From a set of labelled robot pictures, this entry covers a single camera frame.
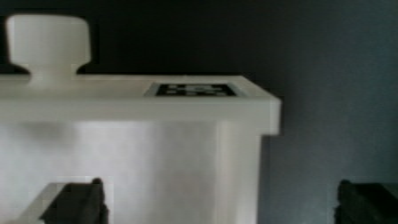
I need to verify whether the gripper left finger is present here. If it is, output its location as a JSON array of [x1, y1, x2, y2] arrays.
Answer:
[[39, 178, 108, 224]]

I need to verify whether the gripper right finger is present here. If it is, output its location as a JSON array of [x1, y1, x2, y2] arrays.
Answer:
[[334, 180, 398, 224]]

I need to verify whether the white front drawer with tag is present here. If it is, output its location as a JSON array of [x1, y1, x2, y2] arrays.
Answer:
[[0, 14, 280, 224]]

